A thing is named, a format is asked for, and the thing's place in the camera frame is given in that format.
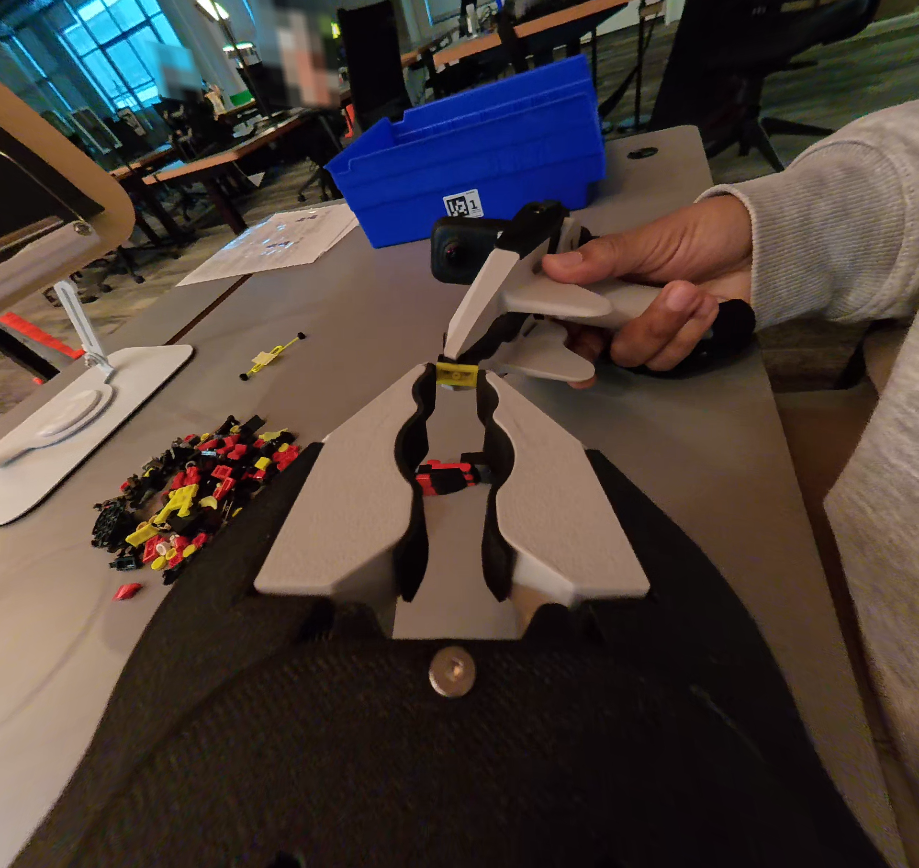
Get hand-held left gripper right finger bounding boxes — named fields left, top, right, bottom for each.
left=477, top=371, right=652, bottom=631

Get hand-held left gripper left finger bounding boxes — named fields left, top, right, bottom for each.
left=253, top=364, right=435, bottom=638

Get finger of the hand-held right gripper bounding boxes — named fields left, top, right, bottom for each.
left=441, top=243, right=615, bottom=361
left=477, top=322, right=598, bottom=388

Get black lego car assembly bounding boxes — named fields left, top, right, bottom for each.
left=415, top=453, right=496, bottom=497

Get pile of lego pieces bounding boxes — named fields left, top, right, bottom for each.
left=90, top=414, right=303, bottom=602

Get person's right hand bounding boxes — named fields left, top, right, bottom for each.
left=540, top=193, right=755, bottom=389

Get blue plastic bin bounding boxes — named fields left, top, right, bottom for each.
left=325, top=55, right=607, bottom=250

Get white instruction sheet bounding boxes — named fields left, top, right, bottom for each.
left=176, top=203, right=360, bottom=287

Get white metal screen stand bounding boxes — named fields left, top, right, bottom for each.
left=0, top=222, right=195, bottom=528

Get red metal bar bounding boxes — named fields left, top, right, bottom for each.
left=0, top=311, right=83, bottom=384

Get yellow lego cord black ends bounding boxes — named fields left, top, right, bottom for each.
left=239, top=333, right=306, bottom=382

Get screen with tan frame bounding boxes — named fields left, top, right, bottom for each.
left=0, top=81, right=137, bottom=259

